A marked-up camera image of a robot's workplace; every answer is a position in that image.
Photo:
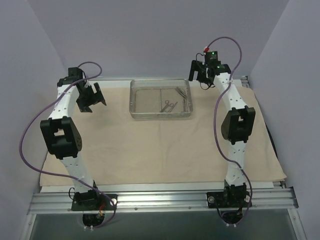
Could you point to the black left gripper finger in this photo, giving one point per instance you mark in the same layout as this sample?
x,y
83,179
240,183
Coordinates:
x,y
83,106
98,96

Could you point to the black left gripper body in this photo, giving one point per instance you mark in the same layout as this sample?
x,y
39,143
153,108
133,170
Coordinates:
x,y
92,95

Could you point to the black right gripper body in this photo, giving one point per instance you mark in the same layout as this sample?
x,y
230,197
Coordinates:
x,y
200,71

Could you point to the steel surgical scissors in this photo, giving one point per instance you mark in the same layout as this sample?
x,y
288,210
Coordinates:
x,y
168,106

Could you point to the beige cloth wrap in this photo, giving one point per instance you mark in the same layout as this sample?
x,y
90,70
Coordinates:
x,y
118,149

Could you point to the wire mesh instrument tray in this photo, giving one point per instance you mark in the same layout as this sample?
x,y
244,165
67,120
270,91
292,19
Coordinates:
x,y
147,97

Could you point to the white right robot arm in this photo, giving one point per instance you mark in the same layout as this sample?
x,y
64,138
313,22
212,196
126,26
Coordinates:
x,y
236,127

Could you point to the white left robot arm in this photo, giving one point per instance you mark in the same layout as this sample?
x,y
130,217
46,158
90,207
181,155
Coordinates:
x,y
61,136

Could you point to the steel forceps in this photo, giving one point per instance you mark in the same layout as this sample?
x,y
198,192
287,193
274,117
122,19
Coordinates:
x,y
181,92

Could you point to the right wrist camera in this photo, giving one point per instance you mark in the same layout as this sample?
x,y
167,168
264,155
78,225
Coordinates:
x,y
211,58

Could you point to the aluminium table edge rail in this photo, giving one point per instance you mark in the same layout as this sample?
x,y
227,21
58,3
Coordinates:
x,y
245,81

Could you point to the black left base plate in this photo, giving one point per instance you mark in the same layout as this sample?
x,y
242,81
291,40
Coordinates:
x,y
91,201

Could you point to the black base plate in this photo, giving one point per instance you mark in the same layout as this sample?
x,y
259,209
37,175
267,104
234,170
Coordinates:
x,y
91,201
227,200

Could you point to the aluminium front rail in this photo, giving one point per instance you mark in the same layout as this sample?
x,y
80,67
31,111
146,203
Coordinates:
x,y
162,201

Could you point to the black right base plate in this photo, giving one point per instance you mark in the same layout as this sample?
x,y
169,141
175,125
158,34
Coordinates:
x,y
227,200

